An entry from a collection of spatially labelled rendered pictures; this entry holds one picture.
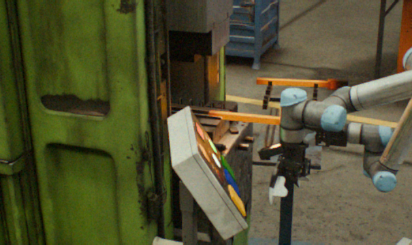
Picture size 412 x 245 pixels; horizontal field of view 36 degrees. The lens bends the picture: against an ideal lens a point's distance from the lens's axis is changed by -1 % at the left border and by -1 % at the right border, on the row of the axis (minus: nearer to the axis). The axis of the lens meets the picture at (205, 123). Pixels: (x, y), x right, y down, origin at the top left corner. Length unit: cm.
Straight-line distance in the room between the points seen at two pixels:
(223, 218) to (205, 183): 13
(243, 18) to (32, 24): 412
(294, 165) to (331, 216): 186
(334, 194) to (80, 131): 214
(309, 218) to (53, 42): 203
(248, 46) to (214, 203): 449
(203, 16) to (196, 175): 66
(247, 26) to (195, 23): 394
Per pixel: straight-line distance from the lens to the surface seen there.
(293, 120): 187
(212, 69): 273
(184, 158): 171
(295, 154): 193
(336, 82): 301
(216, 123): 241
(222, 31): 235
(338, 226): 368
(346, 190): 405
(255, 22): 610
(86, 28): 214
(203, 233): 258
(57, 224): 249
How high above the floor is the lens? 193
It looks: 23 degrees down
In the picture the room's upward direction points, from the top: 1 degrees counter-clockwise
